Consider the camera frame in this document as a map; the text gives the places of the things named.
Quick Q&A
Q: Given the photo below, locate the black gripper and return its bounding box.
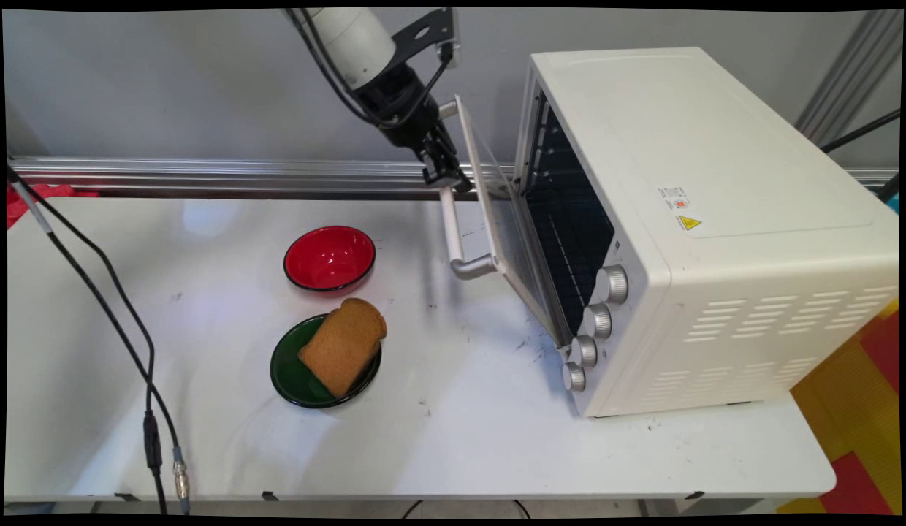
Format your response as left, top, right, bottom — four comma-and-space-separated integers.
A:
354, 62, 473, 195

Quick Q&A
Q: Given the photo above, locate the glass oven door with handle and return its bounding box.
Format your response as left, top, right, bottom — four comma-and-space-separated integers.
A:
437, 95, 572, 348

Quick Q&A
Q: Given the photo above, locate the red bowl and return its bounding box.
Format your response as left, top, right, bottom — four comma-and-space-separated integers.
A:
283, 225, 376, 294

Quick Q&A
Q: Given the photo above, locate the brown bread slice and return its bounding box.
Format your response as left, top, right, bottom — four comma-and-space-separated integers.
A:
298, 297, 388, 398

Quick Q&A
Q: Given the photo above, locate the dark green plate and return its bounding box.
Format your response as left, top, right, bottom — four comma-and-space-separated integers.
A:
270, 314, 383, 408

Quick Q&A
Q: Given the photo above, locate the white toaster oven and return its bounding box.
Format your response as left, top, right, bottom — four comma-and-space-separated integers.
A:
513, 47, 899, 419

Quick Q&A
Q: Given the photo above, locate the red cloth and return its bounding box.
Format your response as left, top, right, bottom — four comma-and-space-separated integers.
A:
7, 184, 101, 229

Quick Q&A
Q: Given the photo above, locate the red yellow foam floor mat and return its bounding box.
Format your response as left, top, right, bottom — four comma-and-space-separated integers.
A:
777, 303, 901, 516

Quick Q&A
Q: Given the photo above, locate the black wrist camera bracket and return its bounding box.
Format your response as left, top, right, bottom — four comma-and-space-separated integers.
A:
389, 7, 461, 71

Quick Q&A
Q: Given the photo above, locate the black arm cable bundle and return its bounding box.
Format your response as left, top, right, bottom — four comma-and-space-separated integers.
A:
283, 7, 455, 132

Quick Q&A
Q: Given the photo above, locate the aluminium frame rail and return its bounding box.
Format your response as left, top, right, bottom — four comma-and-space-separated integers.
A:
7, 156, 899, 198

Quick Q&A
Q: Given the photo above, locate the black cable loop under table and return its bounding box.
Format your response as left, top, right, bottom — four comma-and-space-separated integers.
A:
400, 500, 532, 519

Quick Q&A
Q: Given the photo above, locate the black cable with silver connector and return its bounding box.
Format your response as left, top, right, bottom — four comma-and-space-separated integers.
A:
7, 179, 192, 515

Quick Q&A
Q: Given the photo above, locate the aluminium frame post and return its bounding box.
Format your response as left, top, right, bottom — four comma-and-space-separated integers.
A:
796, 10, 903, 150

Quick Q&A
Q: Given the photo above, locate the thin black cable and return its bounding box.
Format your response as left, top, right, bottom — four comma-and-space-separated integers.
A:
821, 110, 901, 156

